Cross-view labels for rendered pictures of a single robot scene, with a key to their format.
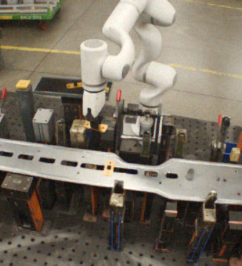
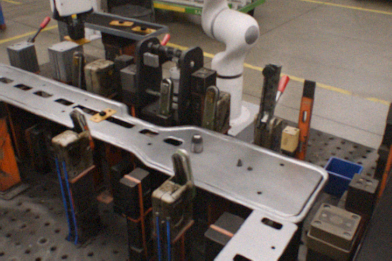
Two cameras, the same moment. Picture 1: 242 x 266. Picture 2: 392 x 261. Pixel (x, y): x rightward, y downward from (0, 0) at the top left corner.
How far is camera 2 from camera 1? 0.83 m
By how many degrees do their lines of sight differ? 25
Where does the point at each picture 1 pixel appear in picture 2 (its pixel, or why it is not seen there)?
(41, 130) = (56, 62)
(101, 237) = not seen: hidden behind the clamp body
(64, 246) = (16, 218)
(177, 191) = (163, 159)
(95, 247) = (52, 231)
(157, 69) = (228, 16)
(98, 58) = not seen: outside the picture
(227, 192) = (239, 183)
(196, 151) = not seen: hidden behind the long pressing
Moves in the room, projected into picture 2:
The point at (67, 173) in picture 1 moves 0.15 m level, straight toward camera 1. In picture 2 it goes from (51, 109) to (22, 133)
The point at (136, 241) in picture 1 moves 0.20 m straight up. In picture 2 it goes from (111, 242) to (104, 187)
